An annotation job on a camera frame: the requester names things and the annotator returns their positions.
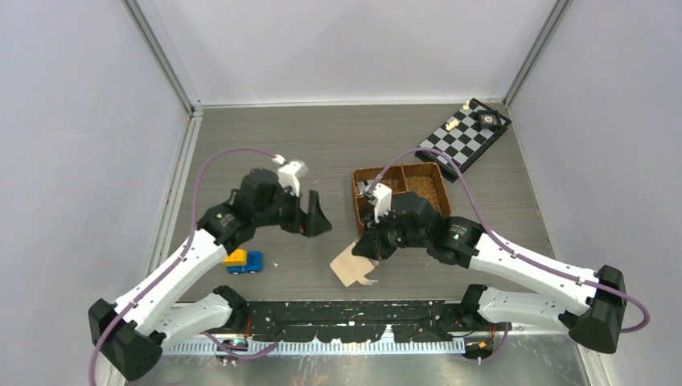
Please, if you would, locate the blue yellow toy car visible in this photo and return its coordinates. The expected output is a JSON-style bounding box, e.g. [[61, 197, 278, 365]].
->
[[223, 249, 264, 275]]

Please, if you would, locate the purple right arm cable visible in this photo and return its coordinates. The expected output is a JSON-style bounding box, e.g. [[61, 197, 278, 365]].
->
[[364, 147, 651, 365]]

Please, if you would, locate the black white chessboard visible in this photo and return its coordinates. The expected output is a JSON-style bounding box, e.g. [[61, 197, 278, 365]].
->
[[416, 98, 512, 183]]

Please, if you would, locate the woven wicker divided basket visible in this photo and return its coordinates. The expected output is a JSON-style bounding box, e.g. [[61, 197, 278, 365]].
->
[[351, 162, 452, 236]]

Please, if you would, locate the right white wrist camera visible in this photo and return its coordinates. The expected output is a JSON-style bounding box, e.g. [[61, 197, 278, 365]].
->
[[365, 183, 392, 223]]

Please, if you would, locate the small black square box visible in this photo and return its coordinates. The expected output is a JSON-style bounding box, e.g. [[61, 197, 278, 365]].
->
[[477, 109, 503, 131]]

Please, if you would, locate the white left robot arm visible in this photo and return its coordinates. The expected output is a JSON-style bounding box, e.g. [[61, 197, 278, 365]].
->
[[88, 161, 332, 381]]

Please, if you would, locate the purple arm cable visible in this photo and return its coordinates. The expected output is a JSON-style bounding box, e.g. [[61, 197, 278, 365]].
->
[[88, 148, 286, 386], [364, 147, 651, 365]]

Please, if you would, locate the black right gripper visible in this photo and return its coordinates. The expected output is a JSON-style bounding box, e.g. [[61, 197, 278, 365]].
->
[[353, 207, 428, 261]]

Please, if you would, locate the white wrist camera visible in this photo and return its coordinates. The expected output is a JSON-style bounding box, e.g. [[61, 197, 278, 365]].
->
[[277, 160, 308, 197], [365, 183, 392, 223]]

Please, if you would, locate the beige leather card holder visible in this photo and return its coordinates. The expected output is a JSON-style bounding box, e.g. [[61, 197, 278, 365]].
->
[[330, 240, 378, 287]]

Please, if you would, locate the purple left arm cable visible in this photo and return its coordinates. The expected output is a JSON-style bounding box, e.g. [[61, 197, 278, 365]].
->
[[88, 148, 286, 386]]

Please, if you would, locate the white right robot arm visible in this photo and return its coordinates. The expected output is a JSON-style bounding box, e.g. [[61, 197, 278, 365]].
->
[[352, 193, 627, 354]]

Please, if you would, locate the aluminium frame rail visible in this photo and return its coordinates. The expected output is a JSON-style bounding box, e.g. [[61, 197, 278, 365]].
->
[[122, 0, 203, 273]]

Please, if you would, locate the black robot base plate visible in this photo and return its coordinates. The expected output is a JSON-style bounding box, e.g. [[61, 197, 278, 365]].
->
[[195, 299, 513, 345]]

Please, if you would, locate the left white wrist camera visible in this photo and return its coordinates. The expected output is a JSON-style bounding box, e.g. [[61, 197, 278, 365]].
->
[[277, 160, 308, 197]]

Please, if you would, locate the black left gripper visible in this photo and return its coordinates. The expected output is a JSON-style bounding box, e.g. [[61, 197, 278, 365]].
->
[[253, 183, 331, 236]]

